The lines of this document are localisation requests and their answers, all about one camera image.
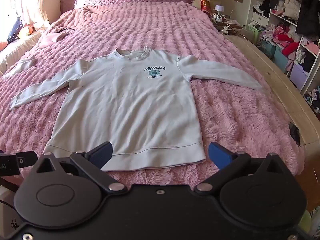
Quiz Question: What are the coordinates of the small white cloth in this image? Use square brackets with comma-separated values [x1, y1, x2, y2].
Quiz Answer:
[3, 56, 37, 79]

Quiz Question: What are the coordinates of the sheer curtain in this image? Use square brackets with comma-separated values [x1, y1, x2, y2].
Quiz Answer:
[0, 0, 84, 32]

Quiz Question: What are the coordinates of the orange plush toy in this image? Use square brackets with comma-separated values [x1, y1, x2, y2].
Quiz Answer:
[18, 24, 35, 38]

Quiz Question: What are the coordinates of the dark blue printed cloth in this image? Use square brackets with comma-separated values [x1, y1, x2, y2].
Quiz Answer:
[6, 17, 24, 43]

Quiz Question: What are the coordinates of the purple storage bin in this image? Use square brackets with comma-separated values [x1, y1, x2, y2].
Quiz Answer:
[289, 64, 309, 90]

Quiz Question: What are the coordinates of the green storage bin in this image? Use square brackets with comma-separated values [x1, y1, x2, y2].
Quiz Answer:
[248, 25, 263, 44]

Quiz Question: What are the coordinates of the teal storage bin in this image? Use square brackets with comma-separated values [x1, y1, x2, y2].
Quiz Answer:
[274, 47, 290, 73]
[260, 40, 277, 58]

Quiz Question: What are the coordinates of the black hanging coat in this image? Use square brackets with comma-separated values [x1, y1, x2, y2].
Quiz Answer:
[295, 0, 320, 36]

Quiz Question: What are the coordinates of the cream bedding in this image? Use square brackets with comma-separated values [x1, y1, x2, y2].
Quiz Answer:
[0, 31, 43, 76]

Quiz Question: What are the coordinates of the white shelf unit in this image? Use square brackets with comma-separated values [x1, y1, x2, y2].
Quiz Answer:
[247, 0, 320, 96]

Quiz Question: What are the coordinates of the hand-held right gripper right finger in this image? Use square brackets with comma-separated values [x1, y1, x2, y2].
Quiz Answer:
[194, 142, 286, 196]

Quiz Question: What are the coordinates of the cluttered nightstand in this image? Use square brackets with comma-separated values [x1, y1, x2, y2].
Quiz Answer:
[212, 15, 247, 36]

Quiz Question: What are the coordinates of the black cable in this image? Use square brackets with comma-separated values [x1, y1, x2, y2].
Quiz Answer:
[56, 27, 75, 36]

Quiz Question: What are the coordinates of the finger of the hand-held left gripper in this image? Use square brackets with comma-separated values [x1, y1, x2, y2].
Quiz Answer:
[15, 151, 38, 168]

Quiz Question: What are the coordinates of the wooden bed frame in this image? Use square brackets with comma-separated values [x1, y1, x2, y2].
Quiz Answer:
[222, 33, 320, 146]

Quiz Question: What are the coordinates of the pink fluffy blanket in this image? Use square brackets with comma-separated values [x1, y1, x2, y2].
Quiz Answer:
[0, 1, 306, 189]

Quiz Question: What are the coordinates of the red snack bag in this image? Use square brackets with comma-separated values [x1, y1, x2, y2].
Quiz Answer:
[200, 0, 213, 14]

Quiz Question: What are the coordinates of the small pink cloth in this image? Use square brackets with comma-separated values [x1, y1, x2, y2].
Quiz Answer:
[41, 31, 67, 47]

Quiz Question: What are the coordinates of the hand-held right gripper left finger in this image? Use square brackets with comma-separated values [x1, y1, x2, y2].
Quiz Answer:
[36, 141, 128, 196]

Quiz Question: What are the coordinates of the red garment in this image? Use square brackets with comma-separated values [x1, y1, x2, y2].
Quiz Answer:
[277, 33, 300, 56]

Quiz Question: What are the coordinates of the white printed sweatshirt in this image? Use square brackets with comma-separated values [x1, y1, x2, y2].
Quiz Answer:
[9, 46, 265, 172]

